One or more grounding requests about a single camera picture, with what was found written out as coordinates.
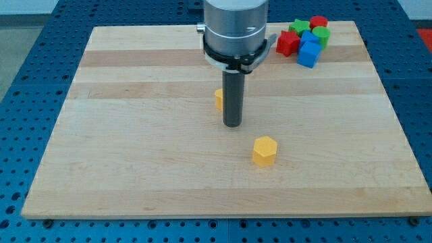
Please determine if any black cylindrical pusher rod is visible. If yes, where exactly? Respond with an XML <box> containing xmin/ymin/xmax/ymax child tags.
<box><xmin>222</xmin><ymin>72</ymin><xmax>245</xmax><ymax>128</ymax></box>

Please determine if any black clamp ring mount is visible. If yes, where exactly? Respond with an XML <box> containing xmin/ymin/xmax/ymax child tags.
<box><xmin>202</xmin><ymin>34</ymin><xmax>277</xmax><ymax>74</ymax></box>

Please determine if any yellow heart block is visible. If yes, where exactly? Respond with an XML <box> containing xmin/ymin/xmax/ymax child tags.
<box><xmin>214</xmin><ymin>88</ymin><xmax>223</xmax><ymax>110</ymax></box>

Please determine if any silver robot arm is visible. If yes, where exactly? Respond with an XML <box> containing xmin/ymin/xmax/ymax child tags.
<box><xmin>196</xmin><ymin>0</ymin><xmax>277</xmax><ymax>128</ymax></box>

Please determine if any red star block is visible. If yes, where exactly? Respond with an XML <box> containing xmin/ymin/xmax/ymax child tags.
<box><xmin>276</xmin><ymin>30</ymin><xmax>300</xmax><ymax>57</ymax></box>

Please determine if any green star block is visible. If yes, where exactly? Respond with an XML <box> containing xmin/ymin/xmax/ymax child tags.
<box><xmin>288</xmin><ymin>19</ymin><xmax>311</xmax><ymax>37</ymax></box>

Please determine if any blue cube block front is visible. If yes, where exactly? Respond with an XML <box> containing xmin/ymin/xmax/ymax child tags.
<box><xmin>297</xmin><ymin>42</ymin><xmax>322</xmax><ymax>68</ymax></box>

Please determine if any blue block behind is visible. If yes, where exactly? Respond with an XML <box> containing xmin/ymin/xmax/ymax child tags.
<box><xmin>299</xmin><ymin>31</ymin><xmax>321</xmax><ymax>51</ymax></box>

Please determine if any yellow hexagon block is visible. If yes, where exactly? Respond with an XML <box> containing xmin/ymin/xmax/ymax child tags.
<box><xmin>252</xmin><ymin>136</ymin><xmax>278</xmax><ymax>167</ymax></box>

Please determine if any green cylinder block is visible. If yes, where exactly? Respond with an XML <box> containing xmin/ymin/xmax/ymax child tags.
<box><xmin>312</xmin><ymin>26</ymin><xmax>331</xmax><ymax>49</ymax></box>

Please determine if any red cylinder block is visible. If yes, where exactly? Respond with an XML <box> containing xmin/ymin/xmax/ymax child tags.
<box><xmin>309</xmin><ymin>16</ymin><xmax>328</xmax><ymax>30</ymax></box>

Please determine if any wooden board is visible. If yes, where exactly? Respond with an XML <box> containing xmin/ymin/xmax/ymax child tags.
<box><xmin>21</xmin><ymin>21</ymin><xmax>431</xmax><ymax>219</ymax></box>

